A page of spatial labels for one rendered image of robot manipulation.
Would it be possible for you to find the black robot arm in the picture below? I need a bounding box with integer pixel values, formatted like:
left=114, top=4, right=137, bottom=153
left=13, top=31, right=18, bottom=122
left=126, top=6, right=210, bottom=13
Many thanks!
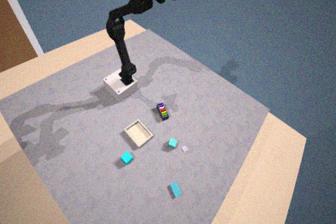
left=106, top=0, right=153, bottom=85

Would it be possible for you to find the cream shallow rectangular tray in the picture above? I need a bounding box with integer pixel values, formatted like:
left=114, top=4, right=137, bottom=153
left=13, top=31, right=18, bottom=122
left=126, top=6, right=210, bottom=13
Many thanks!
left=125, top=120, right=153, bottom=148

